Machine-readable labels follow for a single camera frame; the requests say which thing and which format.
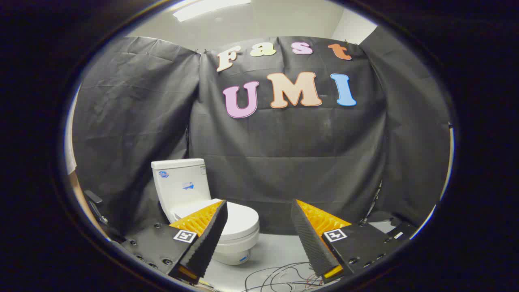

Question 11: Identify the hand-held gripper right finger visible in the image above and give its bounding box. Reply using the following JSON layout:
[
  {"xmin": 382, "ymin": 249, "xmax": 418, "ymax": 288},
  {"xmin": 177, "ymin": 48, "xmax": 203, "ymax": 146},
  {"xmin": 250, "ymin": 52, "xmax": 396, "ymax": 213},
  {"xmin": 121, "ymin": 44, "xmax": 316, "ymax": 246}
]
[{"xmin": 290, "ymin": 198, "xmax": 403, "ymax": 284}]

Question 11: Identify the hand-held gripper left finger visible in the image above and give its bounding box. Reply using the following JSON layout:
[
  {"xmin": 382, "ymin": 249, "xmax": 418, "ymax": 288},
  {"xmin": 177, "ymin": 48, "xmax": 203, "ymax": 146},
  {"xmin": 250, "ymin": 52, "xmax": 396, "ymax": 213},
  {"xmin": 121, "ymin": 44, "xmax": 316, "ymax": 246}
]
[{"xmin": 120, "ymin": 200, "xmax": 228, "ymax": 285}]

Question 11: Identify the white toilet lid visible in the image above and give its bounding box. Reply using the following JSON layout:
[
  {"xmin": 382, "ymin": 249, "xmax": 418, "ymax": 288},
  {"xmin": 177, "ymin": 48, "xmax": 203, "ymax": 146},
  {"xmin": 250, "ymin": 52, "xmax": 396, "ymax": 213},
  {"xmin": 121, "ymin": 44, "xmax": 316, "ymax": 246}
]
[{"xmin": 172, "ymin": 198, "xmax": 260, "ymax": 240}]

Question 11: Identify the white toilet seat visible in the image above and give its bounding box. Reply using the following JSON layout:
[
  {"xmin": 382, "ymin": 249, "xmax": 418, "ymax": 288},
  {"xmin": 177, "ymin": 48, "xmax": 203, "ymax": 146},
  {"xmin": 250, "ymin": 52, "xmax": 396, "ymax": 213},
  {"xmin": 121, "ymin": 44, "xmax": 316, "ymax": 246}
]
[{"xmin": 218, "ymin": 229, "xmax": 260, "ymax": 249}]

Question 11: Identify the white toilet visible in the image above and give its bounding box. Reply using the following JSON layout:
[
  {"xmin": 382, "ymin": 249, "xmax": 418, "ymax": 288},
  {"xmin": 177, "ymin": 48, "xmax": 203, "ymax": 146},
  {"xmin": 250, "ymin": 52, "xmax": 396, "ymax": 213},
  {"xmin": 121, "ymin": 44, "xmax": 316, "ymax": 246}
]
[{"xmin": 151, "ymin": 158, "xmax": 260, "ymax": 266}]

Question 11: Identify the black backdrop cloth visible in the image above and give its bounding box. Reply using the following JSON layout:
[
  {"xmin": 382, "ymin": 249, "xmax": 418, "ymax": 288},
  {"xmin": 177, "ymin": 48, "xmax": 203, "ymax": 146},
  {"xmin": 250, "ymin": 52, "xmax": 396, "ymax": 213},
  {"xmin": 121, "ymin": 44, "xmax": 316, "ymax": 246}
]
[{"xmin": 72, "ymin": 25, "xmax": 451, "ymax": 236}]

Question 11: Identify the black box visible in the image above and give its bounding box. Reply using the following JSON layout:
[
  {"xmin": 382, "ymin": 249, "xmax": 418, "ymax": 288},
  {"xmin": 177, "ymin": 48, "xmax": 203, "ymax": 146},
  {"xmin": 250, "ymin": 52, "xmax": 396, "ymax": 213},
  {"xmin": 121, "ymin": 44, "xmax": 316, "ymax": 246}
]
[{"xmin": 387, "ymin": 221, "xmax": 419, "ymax": 240}]

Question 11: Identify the person's white sleeve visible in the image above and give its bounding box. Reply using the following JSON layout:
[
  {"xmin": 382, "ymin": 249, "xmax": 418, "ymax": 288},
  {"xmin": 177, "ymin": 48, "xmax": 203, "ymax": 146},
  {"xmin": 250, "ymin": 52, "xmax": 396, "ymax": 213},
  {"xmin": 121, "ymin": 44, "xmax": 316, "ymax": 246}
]
[{"xmin": 64, "ymin": 91, "xmax": 78, "ymax": 176}]

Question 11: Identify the tangle of black floor cables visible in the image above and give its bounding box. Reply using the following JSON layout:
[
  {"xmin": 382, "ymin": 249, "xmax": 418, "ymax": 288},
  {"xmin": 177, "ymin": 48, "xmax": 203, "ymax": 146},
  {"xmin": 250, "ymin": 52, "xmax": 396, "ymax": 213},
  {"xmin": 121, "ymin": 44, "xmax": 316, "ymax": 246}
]
[{"xmin": 243, "ymin": 262, "xmax": 327, "ymax": 292}]

